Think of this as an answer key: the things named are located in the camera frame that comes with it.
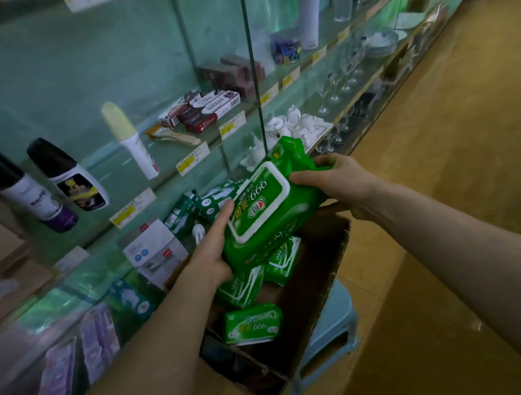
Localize wooden handled brush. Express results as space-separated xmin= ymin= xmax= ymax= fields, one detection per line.
xmin=145 ymin=117 xmax=203 ymax=153

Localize white ceramic tea set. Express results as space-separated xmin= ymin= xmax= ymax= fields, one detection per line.
xmin=236 ymin=101 xmax=338 ymax=174

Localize person's left forearm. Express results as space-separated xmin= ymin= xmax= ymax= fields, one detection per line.
xmin=26 ymin=266 xmax=243 ymax=395

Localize person's left hand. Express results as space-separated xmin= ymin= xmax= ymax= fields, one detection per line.
xmin=181 ymin=198 xmax=246 ymax=290

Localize white printed box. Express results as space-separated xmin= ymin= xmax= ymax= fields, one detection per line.
xmin=118 ymin=216 xmax=193 ymax=293

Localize clear wrapped purple items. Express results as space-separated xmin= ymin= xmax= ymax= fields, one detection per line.
xmin=10 ymin=300 xmax=129 ymax=395

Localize stack of white bowls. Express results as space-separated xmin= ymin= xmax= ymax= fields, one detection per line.
xmin=364 ymin=28 xmax=402 ymax=60

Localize green bulb boxes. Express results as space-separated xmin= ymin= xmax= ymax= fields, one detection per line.
xmin=160 ymin=179 xmax=249 ymax=255

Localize blue packaged cups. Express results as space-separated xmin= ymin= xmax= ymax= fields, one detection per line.
xmin=269 ymin=31 xmax=304 ymax=66

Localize cream brush white handle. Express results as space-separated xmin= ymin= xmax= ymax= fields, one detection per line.
xmin=100 ymin=97 xmax=162 ymax=186

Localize black cap white bottle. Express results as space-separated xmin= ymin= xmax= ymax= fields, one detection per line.
xmin=0 ymin=133 xmax=81 ymax=240
xmin=26 ymin=129 xmax=112 ymax=221

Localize person's right forearm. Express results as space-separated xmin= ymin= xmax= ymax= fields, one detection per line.
xmin=358 ymin=163 xmax=521 ymax=395

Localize brown cardboard box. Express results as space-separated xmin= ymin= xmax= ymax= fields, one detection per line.
xmin=183 ymin=201 xmax=373 ymax=395

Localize red white packaged box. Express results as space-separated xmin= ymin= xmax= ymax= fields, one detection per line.
xmin=158 ymin=88 xmax=207 ymax=131
xmin=180 ymin=88 xmax=246 ymax=136

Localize white thermos flask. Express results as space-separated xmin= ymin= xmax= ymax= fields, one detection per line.
xmin=293 ymin=0 xmax=330 ymax=52

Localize person's right hand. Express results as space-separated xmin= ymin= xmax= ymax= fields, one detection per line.
xmin=287 ymin=147 xmax=387 ymax=230

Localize blue plastic stool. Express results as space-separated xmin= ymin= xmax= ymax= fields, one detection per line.
xmin=276 ymin=276 xmax=368 ymax=395

